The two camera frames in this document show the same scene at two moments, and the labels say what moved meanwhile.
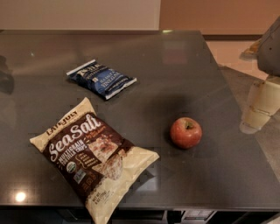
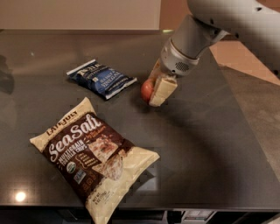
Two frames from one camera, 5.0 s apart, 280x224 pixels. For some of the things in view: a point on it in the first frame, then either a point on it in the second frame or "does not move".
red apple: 185,132 → 146,89
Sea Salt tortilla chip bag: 98,162 does not move
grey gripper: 270,51 → 175,62
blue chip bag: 100,79 does not move
